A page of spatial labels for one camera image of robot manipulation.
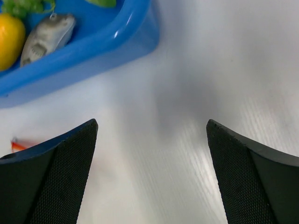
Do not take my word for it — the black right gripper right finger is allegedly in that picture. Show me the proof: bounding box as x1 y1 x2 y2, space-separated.
206 119 299 224

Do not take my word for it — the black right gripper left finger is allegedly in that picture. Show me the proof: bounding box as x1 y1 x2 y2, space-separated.
0 119 98 224

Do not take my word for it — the clear zip bag orange zipper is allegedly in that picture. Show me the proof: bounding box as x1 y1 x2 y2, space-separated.
11 138 39 153

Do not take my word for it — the yellow orange mango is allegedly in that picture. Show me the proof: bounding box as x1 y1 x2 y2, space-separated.
0 13 26 72

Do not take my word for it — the green grape bunch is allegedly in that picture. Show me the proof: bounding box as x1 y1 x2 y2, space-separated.
0 0 56 19

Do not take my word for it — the grey toy fish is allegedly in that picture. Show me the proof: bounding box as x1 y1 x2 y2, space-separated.
20 13 76 67

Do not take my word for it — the blue plastic bin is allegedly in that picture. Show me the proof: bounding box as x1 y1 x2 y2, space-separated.
0 0 160 108

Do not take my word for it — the green cucumber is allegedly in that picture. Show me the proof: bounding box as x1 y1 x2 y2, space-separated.
86 0 116 8

